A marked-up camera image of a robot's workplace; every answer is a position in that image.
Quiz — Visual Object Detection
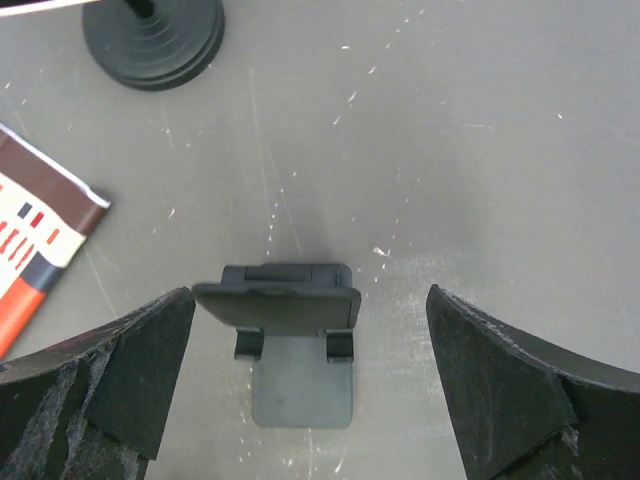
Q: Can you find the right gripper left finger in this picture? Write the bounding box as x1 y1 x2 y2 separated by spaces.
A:
1 287 195 479

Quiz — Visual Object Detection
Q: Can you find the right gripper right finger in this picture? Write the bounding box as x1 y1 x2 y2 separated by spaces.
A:
426 285 639 479

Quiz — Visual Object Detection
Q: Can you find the black folding phone stand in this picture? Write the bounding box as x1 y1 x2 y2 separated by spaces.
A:
192 263 361 429

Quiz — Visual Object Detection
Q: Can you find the black round-base phone stand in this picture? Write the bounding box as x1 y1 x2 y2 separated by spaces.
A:
82 0 225 91

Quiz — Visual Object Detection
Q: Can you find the pink case smartphone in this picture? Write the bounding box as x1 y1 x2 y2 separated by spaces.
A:
0 0 95 17

